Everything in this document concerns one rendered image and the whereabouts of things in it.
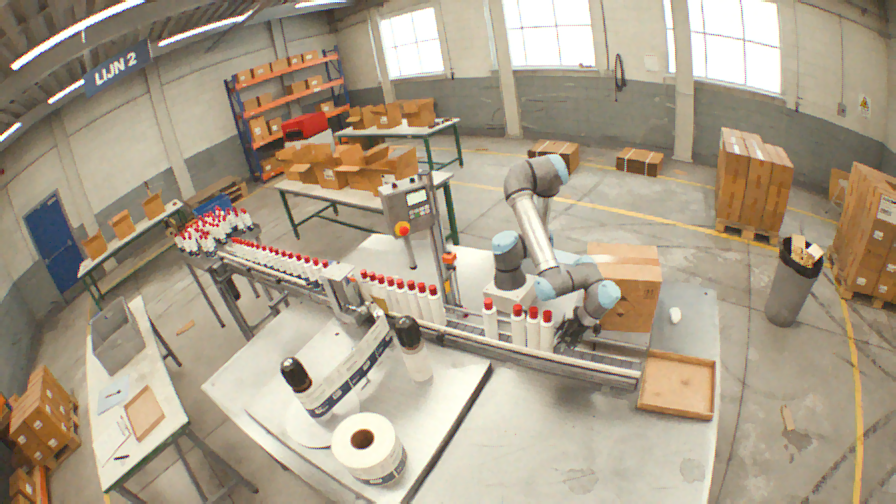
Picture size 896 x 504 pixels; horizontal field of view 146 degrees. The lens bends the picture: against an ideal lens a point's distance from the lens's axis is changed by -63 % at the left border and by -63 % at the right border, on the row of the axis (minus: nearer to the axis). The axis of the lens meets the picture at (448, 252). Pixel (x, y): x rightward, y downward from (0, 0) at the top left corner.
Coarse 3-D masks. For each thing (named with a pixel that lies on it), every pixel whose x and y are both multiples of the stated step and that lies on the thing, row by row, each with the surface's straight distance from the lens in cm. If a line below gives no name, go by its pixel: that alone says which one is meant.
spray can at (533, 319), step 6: (534, 306) 132; (534, 312) 130; (528, 318) 133; (534, 318) 132; (540, 318) 134; (528, 324) 133; (534, 324) 132; (528, 330) 136; (534, 330) 134; (528, 336) 138; (534, 336) 137; (528, 342) 140; (534, 342) 139; (534, 348) 141
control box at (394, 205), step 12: (408, 180) 142; (384, 192) 136; (396, 192) 135; (384, 204) 139; (396, 204) 136; (420, 204) 140; (396, 216) 138; (408, 216) 139; (420, 216) 141; (432, 216) 143; (396, 228) 139; (420, 228) 143
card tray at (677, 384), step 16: (656, 352) 152; (656, 368) 150; (672, 368) 152; (688, 368) 154; (704, 368) 156; (656, 384) 145; (672, 384) 147; (688, 384) 149; (704, 384) 151; (640, 400) 140; (656, 400) 141; (672, 400) 143; (688, 400) 145; (704, 400) 147; (688, 416) 141; (704, 416) 141
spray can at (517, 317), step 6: (516, 306) 132; (516, 312) 132; (522, 312) 136; (516, 318) 133; (522, 318) 134; (516, 324) 135; (522, 324) 135; (516, 330) 137; (522, 330) 137; (516, 336) 139; (522, 336) 139; (516, 342) 141; (522, 342) 142
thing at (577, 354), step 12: (456, 324) 159; (456, 336) 154; (504, 336) 151; (504, 348) 146; (552, 360) 141; (588, 360) 142; (600, 360) 143; (612, 360) 143; (624, 360) 144; (600, 372) 139
